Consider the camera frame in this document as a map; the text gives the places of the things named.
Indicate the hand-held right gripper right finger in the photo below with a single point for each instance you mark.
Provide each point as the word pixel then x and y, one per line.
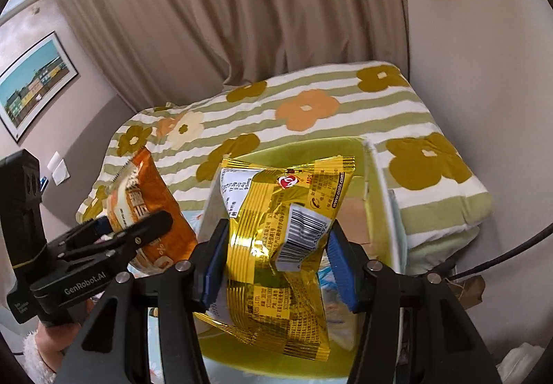
pixel 343 276

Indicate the framed wall picture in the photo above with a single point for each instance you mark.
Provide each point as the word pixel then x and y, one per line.
pixel 34 82

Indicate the orange snack packet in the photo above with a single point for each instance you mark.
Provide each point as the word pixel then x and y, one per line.
pixel 147 194

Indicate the floral striped blanket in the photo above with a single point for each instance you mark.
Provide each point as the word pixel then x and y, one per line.
pixel 345 116

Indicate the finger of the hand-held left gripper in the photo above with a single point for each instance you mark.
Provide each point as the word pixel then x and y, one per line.
pixel 97 226
pixel 147 228

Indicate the beige curtain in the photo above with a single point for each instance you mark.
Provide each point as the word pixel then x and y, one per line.
pixel 216 21

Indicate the person's left forearm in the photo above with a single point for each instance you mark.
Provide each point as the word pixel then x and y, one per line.
pixel 36 362

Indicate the white cloth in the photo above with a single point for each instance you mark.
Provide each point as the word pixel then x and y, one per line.
pixel 520 362

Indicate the shiny yellow snack packet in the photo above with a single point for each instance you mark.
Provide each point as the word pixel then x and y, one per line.
pixel 268 215

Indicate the light blue snack packet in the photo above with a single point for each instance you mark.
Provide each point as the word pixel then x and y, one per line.
pixel 339 328

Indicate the green cardboard box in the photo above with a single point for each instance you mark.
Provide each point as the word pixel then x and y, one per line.
pixel 302 151

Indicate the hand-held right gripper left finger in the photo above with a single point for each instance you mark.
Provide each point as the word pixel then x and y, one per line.
pixel 214 271

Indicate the person's left hand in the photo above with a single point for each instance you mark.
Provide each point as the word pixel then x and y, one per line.
pixel 52 341

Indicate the white wall switch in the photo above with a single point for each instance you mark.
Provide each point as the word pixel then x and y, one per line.
pixel 59 170

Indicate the brown paper bag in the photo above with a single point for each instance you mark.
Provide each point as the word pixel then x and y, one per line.
pixel 468 291

